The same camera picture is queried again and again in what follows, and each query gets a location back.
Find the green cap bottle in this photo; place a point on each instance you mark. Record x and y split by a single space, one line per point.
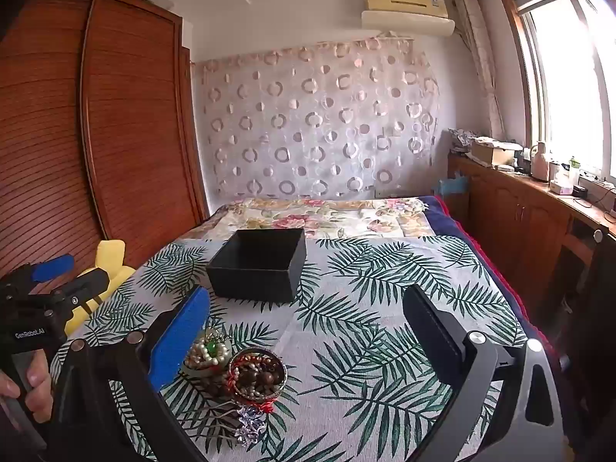
573 168

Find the brown wooden wardrobe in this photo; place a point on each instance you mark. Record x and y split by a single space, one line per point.
96 130

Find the wall air conditioner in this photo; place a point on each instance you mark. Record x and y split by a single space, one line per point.
404 12

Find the yellow plush toy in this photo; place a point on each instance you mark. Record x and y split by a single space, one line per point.
108 260

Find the dark blue blanket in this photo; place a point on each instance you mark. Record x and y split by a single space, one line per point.
447 221

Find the black box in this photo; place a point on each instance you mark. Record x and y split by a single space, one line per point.
260 276

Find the person's left hand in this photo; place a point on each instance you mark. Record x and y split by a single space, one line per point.
38 385

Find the floral quilt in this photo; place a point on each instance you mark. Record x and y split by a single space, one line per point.
337 214

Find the patterned cloth pile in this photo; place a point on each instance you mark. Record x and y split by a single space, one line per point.
462 137

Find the beige window curtain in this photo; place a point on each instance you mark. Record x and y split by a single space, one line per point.
481 57

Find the wooden side cabinet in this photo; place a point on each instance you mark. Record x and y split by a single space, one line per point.
510 211

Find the blue bag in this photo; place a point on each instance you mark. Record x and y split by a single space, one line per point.
452 186

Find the circle pattern wall curtain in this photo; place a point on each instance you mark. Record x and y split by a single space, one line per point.
313 115

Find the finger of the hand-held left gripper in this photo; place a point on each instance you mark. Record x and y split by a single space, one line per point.
89 281
53 267

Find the cardboard box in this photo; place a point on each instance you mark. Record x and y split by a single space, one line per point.
493 154

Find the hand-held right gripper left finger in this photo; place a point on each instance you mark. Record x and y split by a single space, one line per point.
180 341

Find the tissue box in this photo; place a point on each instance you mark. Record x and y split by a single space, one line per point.
560 186

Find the white box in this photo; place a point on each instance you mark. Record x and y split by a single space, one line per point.
156 1

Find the window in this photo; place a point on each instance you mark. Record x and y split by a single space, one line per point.
568 82

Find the leaf print cloth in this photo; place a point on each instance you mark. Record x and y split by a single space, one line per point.
346 298

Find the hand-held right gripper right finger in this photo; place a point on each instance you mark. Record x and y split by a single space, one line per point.
433 337

